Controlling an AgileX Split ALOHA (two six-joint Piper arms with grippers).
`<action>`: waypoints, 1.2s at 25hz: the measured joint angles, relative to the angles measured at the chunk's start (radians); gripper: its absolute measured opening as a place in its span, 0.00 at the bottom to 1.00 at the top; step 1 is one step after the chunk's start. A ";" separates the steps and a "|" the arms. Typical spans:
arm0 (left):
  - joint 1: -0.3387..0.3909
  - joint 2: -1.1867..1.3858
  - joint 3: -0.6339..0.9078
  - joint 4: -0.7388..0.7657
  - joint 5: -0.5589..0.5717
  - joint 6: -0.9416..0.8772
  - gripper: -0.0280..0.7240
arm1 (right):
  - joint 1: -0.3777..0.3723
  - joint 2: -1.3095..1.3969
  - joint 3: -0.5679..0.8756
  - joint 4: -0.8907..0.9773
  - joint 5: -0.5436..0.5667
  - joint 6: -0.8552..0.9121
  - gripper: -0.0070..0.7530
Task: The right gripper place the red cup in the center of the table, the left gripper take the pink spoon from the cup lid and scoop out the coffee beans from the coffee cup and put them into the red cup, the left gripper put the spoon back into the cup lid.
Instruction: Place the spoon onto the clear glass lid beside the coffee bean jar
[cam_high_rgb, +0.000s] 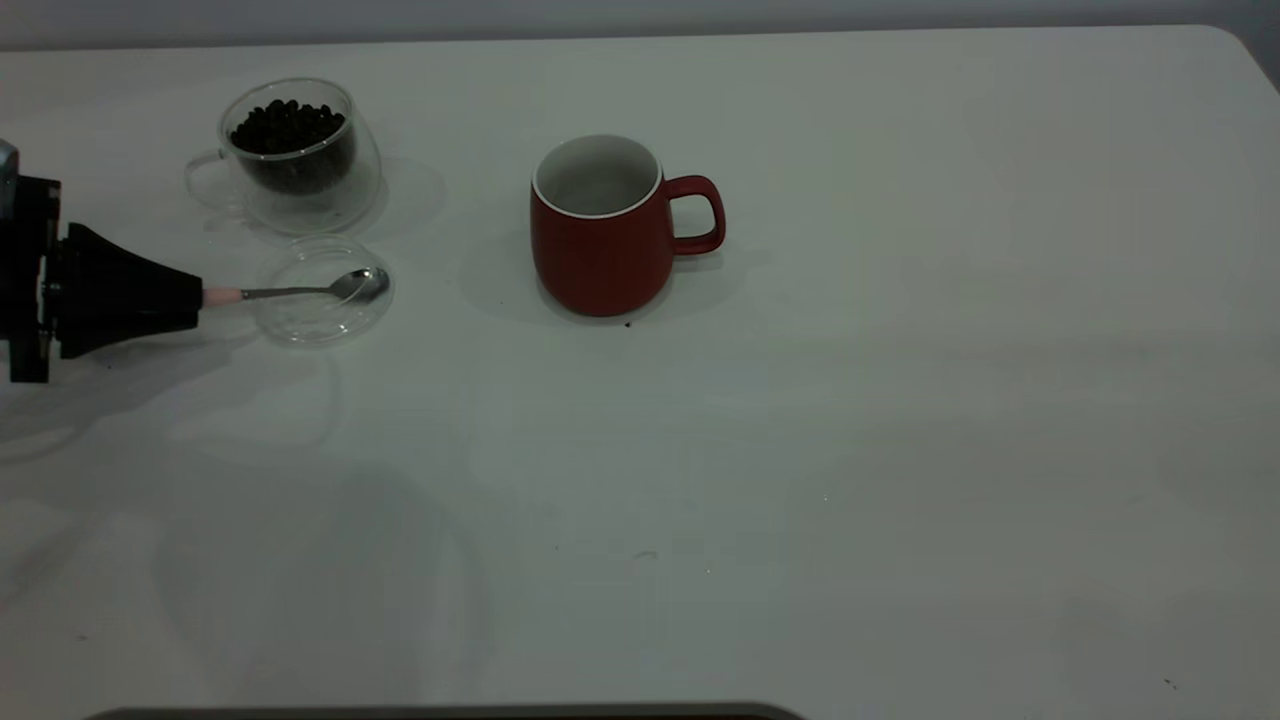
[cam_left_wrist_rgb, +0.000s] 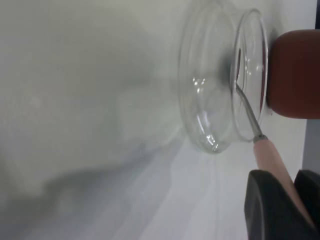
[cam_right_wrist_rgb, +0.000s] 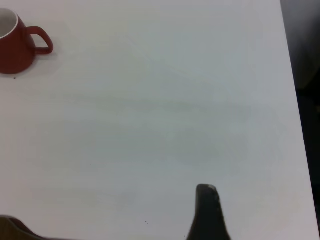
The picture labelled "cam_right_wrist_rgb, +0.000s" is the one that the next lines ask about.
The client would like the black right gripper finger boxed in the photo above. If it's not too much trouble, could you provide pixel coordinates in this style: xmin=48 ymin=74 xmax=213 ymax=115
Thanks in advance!
xmin=186 ymin=184 xmax=232 ymax=240

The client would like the red ceramic mug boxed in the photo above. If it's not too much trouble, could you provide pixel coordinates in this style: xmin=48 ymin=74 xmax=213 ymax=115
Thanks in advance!
xmin=0 ymin=7 xmax=54 ymax=75

